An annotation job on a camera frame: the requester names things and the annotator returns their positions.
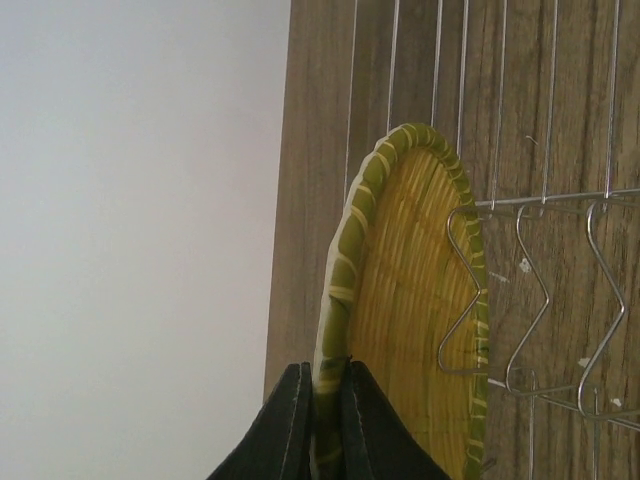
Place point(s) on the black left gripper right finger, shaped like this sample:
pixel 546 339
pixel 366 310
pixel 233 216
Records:
pixel 376 444

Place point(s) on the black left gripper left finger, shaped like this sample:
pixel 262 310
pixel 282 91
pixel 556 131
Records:
pixel 277 444

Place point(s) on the woven bamboo-pattern plate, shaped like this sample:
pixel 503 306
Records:
pixel 405 292

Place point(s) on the chrome wire dish rack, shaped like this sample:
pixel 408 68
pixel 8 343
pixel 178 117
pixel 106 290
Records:
pixel 540 101

